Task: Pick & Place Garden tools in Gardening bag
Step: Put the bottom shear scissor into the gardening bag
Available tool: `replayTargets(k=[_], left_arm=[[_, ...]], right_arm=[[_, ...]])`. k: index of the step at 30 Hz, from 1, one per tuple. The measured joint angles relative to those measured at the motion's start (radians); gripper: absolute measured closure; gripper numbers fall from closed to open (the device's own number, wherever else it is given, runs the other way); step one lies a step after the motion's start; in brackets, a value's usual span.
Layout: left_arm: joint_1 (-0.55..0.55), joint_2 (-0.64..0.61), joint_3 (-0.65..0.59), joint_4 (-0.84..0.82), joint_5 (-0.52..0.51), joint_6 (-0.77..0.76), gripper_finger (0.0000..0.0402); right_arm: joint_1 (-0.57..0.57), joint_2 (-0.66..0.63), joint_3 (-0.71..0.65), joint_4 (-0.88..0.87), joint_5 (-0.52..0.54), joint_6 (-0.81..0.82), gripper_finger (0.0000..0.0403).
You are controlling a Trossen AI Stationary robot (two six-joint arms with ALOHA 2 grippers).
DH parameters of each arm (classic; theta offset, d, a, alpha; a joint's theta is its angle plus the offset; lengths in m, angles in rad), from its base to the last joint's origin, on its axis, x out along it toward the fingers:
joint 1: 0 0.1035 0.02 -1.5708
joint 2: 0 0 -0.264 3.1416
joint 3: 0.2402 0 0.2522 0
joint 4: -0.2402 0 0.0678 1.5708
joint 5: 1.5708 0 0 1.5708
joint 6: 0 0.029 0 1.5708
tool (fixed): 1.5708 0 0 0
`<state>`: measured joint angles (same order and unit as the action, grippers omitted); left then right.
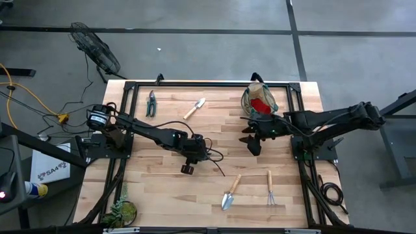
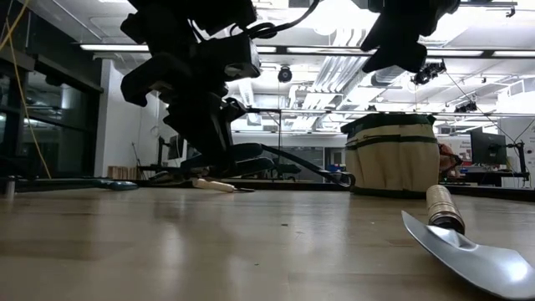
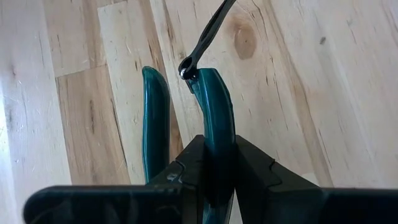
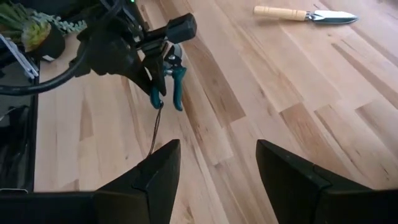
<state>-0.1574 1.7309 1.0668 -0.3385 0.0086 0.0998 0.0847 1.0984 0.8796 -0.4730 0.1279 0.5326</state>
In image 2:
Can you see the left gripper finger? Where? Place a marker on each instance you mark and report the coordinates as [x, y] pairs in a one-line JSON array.
[[196, 134], [236, 110]]

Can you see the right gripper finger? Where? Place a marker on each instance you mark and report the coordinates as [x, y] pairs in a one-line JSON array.
[[407, 50], [376, 46]]

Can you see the beige green-trimmed garden bag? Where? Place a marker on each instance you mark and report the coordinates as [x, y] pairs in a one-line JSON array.
[[388, 167]]

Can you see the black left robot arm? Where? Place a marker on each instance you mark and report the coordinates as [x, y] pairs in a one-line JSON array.
[[188, 12]]

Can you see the black computer monitor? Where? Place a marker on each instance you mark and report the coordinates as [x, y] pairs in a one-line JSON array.
[[175, 147], [487, 148]]

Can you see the black ceiling spotlight cluster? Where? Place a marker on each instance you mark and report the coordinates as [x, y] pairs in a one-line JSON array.
[[428, 72], [466, 107]]

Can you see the ceiling strip light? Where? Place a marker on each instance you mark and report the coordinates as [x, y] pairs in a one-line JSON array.
[[330, 50], [267, 49], [113, 47], [455, 53], [514, 53]]

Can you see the round black hanging lamp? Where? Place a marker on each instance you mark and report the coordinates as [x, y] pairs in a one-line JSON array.
[[285, 74]]

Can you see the distant black machine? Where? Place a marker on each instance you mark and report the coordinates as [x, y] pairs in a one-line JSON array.
[[288, 169]]

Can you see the wooden crate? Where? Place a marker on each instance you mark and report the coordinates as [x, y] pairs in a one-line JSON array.
[[121, 172]]

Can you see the person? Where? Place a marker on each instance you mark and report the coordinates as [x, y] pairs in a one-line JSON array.
[[449, 159]]

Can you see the black monitor stand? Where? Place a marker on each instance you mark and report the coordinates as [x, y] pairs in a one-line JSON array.
[[520, 159]]

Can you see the silver ventilation duct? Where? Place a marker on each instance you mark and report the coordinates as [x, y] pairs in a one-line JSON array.
[[388, 75]]

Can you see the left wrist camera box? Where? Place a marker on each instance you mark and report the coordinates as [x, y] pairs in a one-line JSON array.
[[234, 54]]

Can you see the small grey cylinder post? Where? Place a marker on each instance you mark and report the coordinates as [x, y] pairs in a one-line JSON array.
[[9, 188]]

